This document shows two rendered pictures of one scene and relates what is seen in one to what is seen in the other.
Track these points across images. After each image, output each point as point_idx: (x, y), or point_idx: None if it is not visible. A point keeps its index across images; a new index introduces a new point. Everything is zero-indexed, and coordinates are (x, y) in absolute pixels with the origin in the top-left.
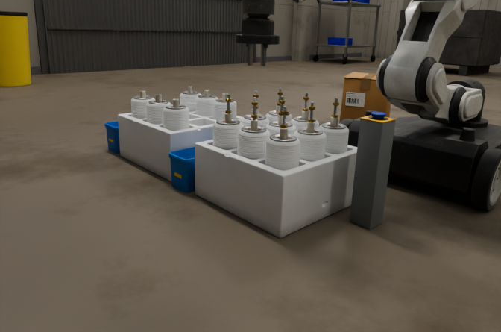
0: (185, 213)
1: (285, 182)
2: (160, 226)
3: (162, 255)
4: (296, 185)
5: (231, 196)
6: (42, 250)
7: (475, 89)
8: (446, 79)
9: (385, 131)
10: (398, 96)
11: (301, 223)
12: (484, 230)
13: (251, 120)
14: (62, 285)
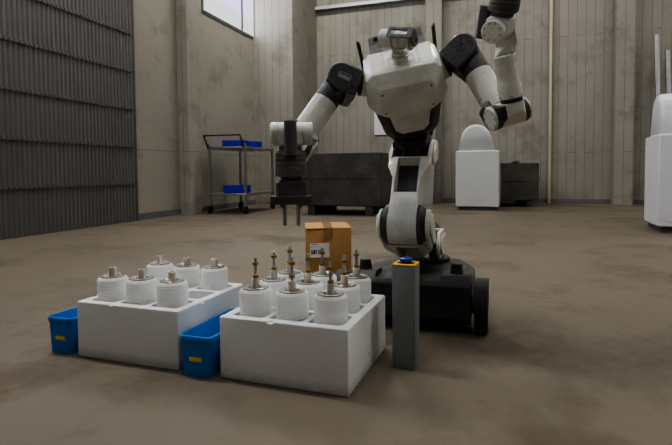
0: (230, 399)
1: (349, 336)
2: (216, 418)
3: (249, 444)
4: (354, 338)
5: (278, 367)
6: None
7: (440, 229)
8: (434, 222)
9: (416, 273)
10: (400, 241)
11: (358, 378)
12: (496, 349)
13: (290, 281)
14: None
